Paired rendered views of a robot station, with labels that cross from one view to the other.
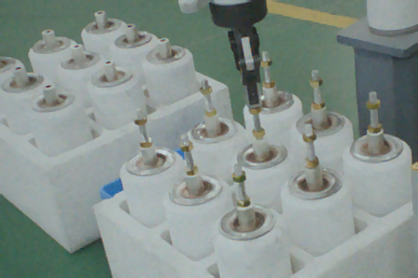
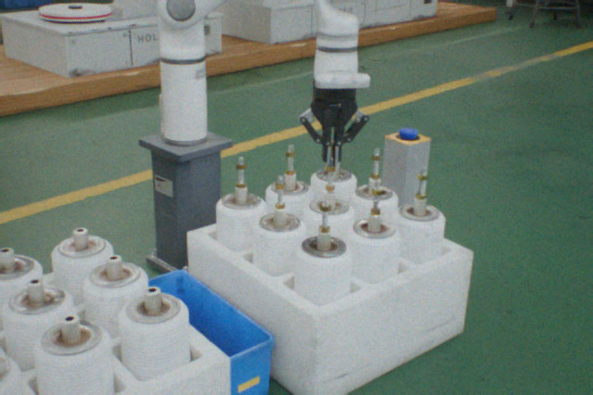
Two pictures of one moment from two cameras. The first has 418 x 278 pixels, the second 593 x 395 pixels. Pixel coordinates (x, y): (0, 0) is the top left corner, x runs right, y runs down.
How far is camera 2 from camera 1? 1.72 m
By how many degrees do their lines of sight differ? 83
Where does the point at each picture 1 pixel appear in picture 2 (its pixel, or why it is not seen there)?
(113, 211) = (331, 307)
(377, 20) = (198, 133)
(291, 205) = (392, 204)
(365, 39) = (202, 147)
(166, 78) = not seen: hidden behind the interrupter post
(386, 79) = (215, 173)
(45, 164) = (218, 358)
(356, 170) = (351, 185)
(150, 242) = (382, 286)
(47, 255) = not seen: outside the picture
